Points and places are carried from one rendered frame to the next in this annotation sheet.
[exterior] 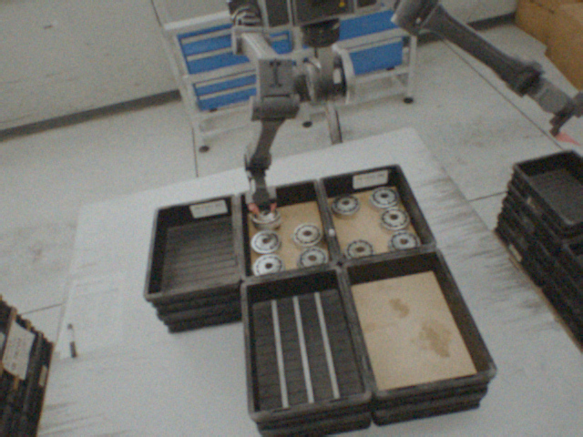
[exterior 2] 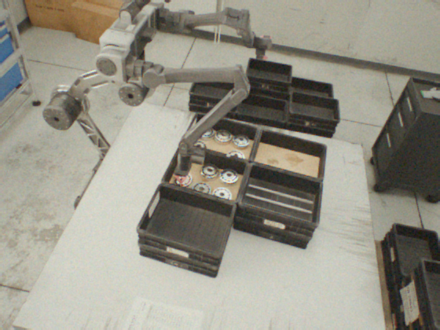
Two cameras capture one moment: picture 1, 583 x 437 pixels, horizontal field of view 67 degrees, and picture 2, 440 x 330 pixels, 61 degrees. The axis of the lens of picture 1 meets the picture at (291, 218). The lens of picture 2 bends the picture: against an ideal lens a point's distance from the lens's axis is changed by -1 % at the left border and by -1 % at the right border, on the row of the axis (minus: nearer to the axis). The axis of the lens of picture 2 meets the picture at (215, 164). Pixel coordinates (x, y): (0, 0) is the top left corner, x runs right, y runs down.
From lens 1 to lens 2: 1.56 m
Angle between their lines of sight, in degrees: 53
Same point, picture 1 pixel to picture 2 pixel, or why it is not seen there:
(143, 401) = (255, 305)
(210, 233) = (166, 217)
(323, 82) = (144, 89)
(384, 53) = (11, 75)
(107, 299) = (156, 315)
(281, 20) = not seen: hidden behind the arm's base
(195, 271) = (195, 235)
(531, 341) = not seen: hidden behind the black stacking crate
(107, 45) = not seen: outside the picture
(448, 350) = (301, 158)
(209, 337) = (229, 257)
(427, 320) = (284, 156)
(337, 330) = (273, 187)
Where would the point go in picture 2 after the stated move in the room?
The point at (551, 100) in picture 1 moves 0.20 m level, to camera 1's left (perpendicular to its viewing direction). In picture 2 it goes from (269, 43) to (263, 60)
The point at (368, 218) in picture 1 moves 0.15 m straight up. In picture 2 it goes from (211, 145) to (214, 126)
